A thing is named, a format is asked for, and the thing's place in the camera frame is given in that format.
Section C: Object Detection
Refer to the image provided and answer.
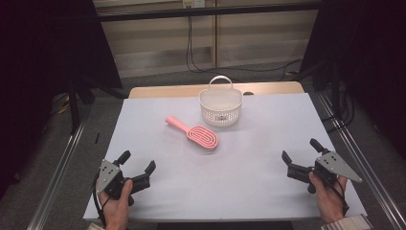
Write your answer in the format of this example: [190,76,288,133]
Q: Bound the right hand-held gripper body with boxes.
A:
[286,150,364,195]

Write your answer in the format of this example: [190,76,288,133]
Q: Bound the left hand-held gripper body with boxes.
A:
[95,158,151,206]

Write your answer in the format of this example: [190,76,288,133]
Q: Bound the pink hairbrush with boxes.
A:
[165,115,219,151]

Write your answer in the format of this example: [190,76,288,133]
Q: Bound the white plastic basket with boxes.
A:
[198,75,244,128]

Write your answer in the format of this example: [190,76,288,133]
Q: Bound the person's left hand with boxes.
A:
[99,178,134,226]

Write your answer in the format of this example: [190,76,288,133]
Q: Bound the person's right hand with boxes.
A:
[307,172,349,224]

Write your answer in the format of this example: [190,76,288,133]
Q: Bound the white table sheet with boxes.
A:
[82,92,368,222]

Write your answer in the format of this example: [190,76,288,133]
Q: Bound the black metal stand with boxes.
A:
[67,76,97,135]

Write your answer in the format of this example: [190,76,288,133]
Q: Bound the wooden table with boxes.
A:
[128,80,305,100]

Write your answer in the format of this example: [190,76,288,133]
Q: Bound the left hand-held gripper cable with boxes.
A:
[91,172,108,228]

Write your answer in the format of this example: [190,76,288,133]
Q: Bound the hand-held gripper cable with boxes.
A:
[91,172,108,228]
[330,178,350,216]

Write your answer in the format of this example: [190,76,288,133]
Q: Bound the right hand-held gripper cable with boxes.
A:
[330,178,350,216]

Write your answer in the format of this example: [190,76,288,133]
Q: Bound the aluminium rail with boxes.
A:
[317,91,406,230]
[26,104,94,230]

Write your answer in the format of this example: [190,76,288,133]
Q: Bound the black floor cables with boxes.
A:
[321,85,356,134]

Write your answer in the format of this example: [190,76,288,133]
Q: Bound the black outlet cable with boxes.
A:
[186,14,303,75]

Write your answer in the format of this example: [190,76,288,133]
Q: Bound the white wall outlet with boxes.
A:
[182,0,206,10]

